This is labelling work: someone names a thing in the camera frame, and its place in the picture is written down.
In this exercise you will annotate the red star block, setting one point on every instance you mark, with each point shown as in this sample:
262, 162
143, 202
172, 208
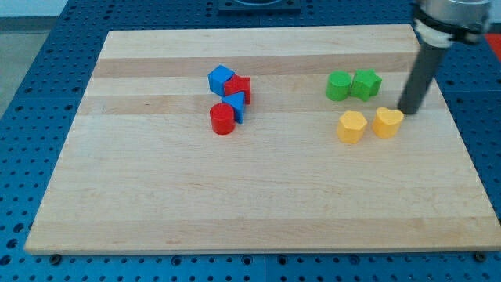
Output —
238, 84

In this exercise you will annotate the green star block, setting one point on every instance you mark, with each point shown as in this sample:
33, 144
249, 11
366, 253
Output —
365, 84

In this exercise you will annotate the red cylinder block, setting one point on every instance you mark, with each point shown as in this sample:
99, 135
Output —
222, 118

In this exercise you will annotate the blue triangle block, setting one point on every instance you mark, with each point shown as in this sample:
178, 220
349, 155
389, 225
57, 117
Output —
237, 102

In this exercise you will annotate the wooden board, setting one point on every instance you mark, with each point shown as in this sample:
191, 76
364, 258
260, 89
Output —
142, 172

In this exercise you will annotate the blue cube block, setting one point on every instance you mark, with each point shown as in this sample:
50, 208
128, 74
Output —
218, 77

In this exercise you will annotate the yellow hexagon block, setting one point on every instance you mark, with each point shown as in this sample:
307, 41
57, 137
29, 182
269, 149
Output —
351, 127

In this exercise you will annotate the green cylinder block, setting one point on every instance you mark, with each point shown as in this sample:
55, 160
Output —
338, 85

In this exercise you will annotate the yellow heart block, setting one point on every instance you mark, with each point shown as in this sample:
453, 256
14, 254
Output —
386, 122

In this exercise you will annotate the grey pusher rod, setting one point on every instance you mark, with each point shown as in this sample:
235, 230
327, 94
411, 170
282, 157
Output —
424, 69

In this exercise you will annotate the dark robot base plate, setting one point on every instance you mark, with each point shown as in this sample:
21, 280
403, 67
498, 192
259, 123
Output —
257, 6

